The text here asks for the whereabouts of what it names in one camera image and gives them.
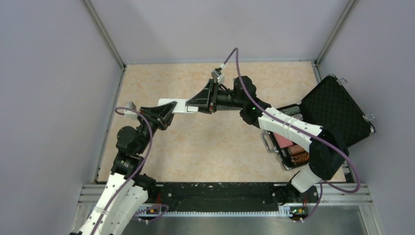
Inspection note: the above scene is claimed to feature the white remote control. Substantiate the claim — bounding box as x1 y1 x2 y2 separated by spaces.
158 98 199 114

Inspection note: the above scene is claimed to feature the pink card deck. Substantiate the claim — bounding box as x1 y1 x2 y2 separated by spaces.
274 133 294 149

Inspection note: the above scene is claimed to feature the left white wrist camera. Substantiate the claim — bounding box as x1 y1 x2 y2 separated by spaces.
124 101 138 119

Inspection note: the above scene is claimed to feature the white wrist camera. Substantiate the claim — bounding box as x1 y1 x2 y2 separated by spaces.
124 101 138 119
211 68 225 85

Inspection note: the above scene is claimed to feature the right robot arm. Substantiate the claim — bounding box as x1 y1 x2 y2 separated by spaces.
186 76 348 202

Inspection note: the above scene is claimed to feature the black poker chip case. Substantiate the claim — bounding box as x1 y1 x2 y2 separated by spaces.
276 75 375 174

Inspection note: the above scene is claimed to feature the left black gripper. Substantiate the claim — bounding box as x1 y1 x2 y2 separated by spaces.
137 101 179 154

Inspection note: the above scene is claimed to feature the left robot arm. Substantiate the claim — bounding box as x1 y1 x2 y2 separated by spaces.
75 101 177 235

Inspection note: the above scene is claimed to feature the chrome case handle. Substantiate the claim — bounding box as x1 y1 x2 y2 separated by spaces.
261 131 277 153

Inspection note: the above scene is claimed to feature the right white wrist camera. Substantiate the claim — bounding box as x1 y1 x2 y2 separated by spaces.
211 68 225 85

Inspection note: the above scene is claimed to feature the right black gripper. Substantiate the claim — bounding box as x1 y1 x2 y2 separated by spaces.
187 79 245 115

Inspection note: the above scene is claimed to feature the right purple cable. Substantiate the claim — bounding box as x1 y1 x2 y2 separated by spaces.
220 47 361 223

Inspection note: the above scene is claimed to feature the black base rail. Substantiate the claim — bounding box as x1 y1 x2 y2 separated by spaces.
147 182 304 212

